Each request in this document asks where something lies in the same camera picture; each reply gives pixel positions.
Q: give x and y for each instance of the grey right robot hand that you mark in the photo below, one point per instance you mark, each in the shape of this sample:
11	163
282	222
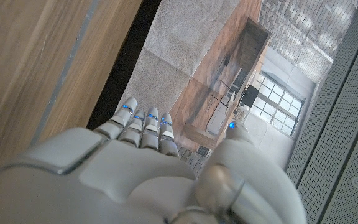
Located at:
120	186

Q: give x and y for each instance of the printed room backdrop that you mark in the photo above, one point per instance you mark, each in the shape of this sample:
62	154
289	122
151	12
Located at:
197	62

